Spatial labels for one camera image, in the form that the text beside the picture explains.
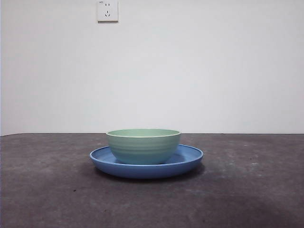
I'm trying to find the green ribbed bowl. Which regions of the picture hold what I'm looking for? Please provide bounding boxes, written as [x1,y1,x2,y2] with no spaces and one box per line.
[105,128,181,164]

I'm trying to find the blue round plate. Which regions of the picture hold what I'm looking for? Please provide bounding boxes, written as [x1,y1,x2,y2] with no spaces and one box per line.
[89,143,204,180]

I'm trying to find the white wall socket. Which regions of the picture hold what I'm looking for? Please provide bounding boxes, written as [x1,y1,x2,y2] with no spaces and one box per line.
[97,0,119,24]

